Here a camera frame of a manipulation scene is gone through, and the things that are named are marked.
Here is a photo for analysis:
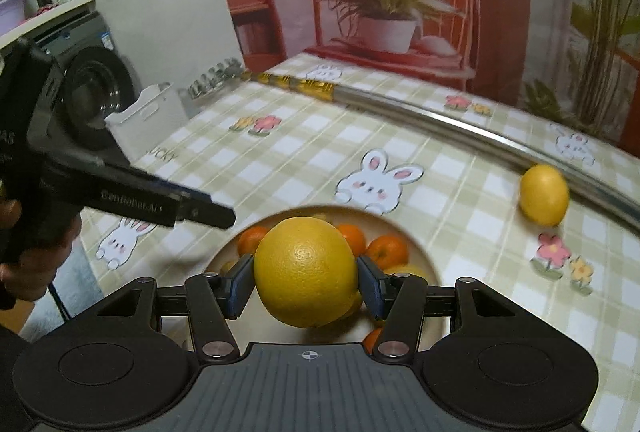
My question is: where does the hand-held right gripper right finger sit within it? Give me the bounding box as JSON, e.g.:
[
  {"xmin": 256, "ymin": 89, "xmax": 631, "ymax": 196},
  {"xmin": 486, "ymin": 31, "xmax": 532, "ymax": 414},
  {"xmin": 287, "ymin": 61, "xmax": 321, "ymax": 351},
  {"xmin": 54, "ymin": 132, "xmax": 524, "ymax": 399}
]
[{"xmin": 355, "ymin": 256, "xmax": 522, "ymax": 362}]

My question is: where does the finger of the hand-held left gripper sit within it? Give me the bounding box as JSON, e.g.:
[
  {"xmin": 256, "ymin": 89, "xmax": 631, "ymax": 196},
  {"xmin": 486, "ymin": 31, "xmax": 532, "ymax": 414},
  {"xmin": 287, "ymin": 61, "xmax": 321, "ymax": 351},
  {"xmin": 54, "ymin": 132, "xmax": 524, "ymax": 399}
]
[
  {"xmin": 176, "ymin": 194, "xmax": 237, "ymax": 231},
  {"xmin": 150, "ymin": 177, "xmax": 213, "ymax": 203}
]

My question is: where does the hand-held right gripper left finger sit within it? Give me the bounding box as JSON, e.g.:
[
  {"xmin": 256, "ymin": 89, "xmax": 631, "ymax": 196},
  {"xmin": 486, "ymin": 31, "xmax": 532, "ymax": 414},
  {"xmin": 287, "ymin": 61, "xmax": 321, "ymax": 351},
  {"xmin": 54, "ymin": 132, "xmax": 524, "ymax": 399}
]
[{"xmin": 91, "ymin": 253, "xmax": 256, "ymax": 362}]

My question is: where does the small orange tangerine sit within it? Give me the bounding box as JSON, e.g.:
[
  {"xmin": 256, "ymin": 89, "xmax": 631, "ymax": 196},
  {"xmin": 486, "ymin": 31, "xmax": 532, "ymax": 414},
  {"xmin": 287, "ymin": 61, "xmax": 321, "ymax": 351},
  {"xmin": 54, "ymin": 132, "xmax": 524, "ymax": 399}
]
[
  {"xmin": 361, "ymin": 326, "xmax": 385, "ymax": 355},
  {"xmin": 334, "ymin": 224, "xmax": 368, "ymax": 257},
  {"xmin": 364, "ymin": 234, "xmax": 410, "ymax": 277},
  {"xmin": 236, "ymin": 226, "xmax": 273, "ymax": 257}
]

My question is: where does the large yellow orange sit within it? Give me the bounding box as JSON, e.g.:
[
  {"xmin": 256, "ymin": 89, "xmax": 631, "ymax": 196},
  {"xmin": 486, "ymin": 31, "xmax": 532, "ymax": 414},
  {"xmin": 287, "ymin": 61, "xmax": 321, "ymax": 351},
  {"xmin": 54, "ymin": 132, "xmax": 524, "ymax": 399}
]
[{"xmin": 253, "ymin": 217, "xmax": 360, "ymax": 329}]

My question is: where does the beige round plate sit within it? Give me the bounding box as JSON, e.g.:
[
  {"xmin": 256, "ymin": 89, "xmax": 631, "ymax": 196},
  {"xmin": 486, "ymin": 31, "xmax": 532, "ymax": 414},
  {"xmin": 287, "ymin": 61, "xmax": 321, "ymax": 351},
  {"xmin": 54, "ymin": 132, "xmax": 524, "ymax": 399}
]
[{"xmin": 202, "ymin": 204, "xmax": 453, "ymax": 355}]

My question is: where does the person's left hand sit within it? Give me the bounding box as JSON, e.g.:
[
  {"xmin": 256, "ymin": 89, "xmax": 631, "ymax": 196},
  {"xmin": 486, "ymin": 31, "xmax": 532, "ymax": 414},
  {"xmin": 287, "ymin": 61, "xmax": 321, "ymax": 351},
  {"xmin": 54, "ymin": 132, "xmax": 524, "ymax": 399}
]
[{"xmin": 0, "ymin": 201, "xmax": 83, "ymax": 303}]

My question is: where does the white plastic box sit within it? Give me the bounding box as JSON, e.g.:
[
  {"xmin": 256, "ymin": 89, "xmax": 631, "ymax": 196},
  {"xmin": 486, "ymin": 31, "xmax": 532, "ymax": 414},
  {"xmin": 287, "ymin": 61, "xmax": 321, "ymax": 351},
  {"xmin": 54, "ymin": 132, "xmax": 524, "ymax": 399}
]
[{"xmin": 104, "ymin": 82, "xmax": 190, "ymax": 163}]

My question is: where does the grey washing machine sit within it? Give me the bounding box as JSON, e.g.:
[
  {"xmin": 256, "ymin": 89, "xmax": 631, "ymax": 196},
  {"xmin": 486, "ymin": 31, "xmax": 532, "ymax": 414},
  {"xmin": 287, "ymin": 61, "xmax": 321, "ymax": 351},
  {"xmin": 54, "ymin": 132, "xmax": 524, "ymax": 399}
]
[{"xmin": 30, "ymin": 9, "xmax": 143, "ymax": 165}]

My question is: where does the purple plastic basin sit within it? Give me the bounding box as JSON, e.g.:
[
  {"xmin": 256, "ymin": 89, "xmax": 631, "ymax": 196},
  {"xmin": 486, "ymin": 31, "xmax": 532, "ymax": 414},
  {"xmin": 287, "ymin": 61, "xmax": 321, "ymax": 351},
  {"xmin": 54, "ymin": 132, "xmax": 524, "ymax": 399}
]
[{"xmin": 0, "ymin": 0, "xmax": 28, "ymax": 28}]

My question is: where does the steel telescopic pole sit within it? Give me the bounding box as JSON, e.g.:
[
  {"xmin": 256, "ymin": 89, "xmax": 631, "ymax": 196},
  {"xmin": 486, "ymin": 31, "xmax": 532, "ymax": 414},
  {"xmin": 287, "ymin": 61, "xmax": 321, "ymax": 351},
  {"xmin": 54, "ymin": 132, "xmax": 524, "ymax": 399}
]
[{"xmin": 187, "ymin": 58, "xmax": 640, "ymax": 233}]

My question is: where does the yellow lemon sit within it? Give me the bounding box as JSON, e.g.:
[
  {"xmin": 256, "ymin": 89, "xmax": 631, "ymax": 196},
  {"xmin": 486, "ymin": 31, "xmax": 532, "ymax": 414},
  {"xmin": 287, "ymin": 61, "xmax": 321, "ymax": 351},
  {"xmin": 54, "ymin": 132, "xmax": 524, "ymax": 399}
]
[{"xmin": 519, "ymin": 164, "xmax": 571, "ymax": 227}]

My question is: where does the thin black cable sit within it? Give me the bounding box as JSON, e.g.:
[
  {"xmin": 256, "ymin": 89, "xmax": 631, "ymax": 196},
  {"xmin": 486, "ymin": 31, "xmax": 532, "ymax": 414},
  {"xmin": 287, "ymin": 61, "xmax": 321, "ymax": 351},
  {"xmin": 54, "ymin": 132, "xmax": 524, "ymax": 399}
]
[{"xmin": 47, "ymin": 284, "xmax": 71, "ymax": 323}]

